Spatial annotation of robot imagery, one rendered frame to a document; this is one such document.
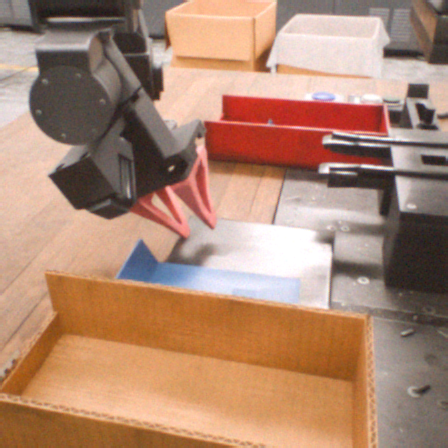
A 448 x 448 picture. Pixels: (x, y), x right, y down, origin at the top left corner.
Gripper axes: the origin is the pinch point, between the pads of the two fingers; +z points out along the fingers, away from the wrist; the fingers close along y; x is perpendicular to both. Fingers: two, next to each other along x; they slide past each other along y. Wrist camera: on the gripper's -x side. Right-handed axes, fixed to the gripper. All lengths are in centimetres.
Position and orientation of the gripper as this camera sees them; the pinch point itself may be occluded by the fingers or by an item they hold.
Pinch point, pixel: (197, 224)
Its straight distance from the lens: 52.1
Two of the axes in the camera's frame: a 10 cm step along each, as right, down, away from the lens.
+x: 1.8, -6.0, 7.8
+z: 4.8, 7.5, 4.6
